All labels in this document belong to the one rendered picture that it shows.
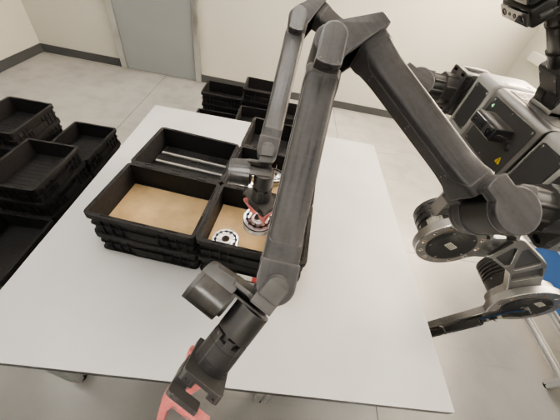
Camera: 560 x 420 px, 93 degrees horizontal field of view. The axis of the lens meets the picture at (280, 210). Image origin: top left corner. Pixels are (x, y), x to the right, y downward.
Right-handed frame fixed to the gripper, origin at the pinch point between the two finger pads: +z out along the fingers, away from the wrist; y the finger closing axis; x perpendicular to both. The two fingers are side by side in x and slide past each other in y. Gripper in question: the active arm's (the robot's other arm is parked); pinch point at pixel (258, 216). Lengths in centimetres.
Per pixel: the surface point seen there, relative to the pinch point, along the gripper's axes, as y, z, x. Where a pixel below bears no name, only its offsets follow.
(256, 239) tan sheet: -3.6, 22.0, 3.8
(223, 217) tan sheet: -20.8, 22.1, 0.2
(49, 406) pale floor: -28, 101, -96
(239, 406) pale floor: 33, 103, -30
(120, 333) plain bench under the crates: -7, 33, -51
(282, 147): -44, 25, 58
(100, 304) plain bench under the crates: -21, 33, -52
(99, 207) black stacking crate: -46, 15, -37
